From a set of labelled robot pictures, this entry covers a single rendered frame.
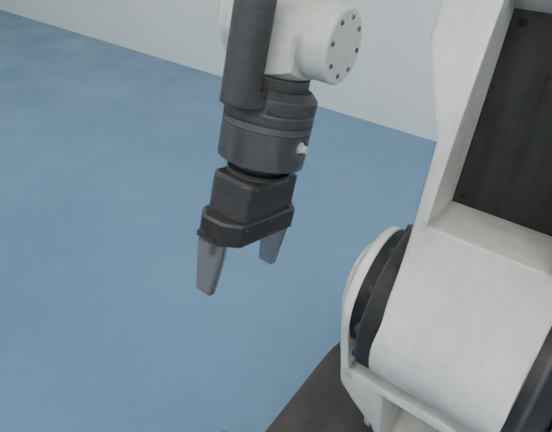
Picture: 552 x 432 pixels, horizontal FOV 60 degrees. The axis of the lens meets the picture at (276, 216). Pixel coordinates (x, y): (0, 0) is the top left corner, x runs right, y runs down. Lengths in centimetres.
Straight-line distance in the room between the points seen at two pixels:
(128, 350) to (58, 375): 15
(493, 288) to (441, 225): 5
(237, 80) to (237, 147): 7
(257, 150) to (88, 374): 85
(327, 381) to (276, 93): 60
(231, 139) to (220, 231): 9
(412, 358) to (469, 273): 8
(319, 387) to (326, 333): 31
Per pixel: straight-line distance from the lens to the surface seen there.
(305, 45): 41
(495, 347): 36
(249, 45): 40
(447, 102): 32
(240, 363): 114
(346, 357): 47
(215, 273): 48
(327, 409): 88
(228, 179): 46
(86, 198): 172
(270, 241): 56
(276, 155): 44
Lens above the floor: 93
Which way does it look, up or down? 38 degrees down
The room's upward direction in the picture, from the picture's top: straight up
